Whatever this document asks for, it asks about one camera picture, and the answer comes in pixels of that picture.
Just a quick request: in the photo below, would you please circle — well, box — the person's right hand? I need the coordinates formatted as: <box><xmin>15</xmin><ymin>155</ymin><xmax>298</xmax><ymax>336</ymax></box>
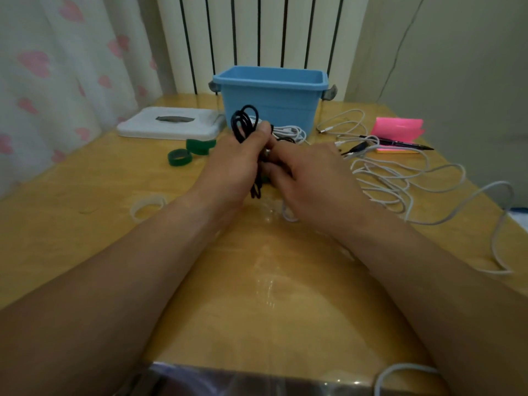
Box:
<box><xmin>260</xmin><ymin>140</ymin><xmax>373</xmax><ymax>238</ymax></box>

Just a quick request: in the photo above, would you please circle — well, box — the person's left hand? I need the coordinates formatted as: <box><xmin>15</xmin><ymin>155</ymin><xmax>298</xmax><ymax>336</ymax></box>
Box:
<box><xmin>193</xmin><ymin>121</ymin><xmax>274</xmax><ymax>209</ymax></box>

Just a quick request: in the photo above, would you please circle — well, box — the black cable bundle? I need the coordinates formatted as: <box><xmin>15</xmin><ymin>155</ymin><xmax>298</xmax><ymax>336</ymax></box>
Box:
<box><xmin>230</xmin><ymin>104</ymin><xmax>273</xmax><ymax>199</ymax></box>

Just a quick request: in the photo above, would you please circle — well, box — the person's right forearm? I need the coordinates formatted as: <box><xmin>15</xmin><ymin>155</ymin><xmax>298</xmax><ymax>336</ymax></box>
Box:
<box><xmin>330</xmin><ymin>210</ymin><xmax>528</xmax><ymax>396</ymax></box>

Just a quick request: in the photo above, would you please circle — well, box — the person's left forearm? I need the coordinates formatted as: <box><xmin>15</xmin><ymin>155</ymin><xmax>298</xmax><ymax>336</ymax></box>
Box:
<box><xmin>0</xmin><ymin>190</ymin><xmax>244</xmax><ymax>396</ymax></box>

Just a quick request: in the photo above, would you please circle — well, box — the blue plastic storage bin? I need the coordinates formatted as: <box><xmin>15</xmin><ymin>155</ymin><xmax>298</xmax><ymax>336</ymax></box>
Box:
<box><xmin>208</xmin><ymin>66</ymin><xmax>338</xmax><ymax>139</ymax></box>

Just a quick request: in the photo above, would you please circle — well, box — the green tape roll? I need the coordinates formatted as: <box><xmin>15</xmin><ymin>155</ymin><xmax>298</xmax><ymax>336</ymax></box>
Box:
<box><xmin>167</xmin><ymin>148</ymin><xmax>194</xmax><ymax>167</ymax></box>
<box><xmin>186</xmin><ymin>138</ymin><xmax>217</xmax><ymax>156</ymax></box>

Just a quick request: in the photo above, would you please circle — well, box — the white tissue box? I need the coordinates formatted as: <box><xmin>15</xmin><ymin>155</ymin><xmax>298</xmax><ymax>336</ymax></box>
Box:
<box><xmin>116</xmin><ymin>106</ymin><xmax>226</xmax><ymax>141</ymax></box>

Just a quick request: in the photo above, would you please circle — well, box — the white radiator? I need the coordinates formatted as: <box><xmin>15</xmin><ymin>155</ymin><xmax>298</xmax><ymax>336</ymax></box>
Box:
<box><xmin>156</xmin><ymin>0</ymin><xmax>370</xmax><ymax>102</ymax></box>

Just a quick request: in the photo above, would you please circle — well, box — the black pen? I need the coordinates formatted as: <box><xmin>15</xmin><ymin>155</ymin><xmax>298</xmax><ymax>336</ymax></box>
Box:
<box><xmin>358</xmin><ymin>135</ymin><xmax>435</xmax><ymax>152</ymax></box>

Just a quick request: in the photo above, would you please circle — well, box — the pink sticky note pad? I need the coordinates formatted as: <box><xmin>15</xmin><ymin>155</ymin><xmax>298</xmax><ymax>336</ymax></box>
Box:
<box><xmin>370</xmin><ymin>117</ymin><xmax>426</xmax><ymax>155</ymax></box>

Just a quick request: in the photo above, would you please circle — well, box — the white curtain with pink hearts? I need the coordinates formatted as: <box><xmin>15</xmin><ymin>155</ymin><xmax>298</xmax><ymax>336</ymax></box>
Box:
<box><xmin>0</xmin><ymin>0</ymin><xmax>166</xmax><ymax>199</ymax></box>

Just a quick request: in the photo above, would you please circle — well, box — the blue and white object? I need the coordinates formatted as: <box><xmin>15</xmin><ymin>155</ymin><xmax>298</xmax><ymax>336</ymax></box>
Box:
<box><xmin>505</xmin><ymin>206</ymin><xmax>528</xmax><ymax>232</ymax></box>

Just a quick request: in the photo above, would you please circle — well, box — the coiled white cable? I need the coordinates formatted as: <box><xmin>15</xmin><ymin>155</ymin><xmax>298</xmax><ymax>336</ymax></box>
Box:
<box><xmin>249</xmin><ymin>115</ymin><xmax>309</xmax><ymax>145</ymax></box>

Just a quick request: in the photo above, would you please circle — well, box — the black cable connector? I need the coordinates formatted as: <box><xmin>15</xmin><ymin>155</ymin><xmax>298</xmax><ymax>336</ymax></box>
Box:
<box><xmin>340</xmin><ymin>141</ymin><xmax>370</xmax><ymax>157</ymax></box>

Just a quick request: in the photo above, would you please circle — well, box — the short white usb cable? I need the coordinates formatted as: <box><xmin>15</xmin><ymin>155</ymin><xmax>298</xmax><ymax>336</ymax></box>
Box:
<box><xmin>316</xmin><ymin>109</ymin><xmax>369</xmax><ymax>137</ymax></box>

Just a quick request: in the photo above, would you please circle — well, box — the long white cable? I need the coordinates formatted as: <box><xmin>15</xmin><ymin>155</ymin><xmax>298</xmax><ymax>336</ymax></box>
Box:
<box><xmin>335</xmin><ymin>135</ymin><xmax>515</xmax><ymax>276</ymax></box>

